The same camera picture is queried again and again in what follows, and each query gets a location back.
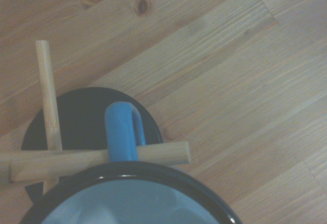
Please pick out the blue enamel mug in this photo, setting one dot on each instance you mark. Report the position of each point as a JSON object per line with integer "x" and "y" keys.
{"x": 120, "y": 132}

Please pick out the wooden mug tree black base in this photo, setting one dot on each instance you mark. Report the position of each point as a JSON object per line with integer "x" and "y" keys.
{"x": 48, "y": 94}

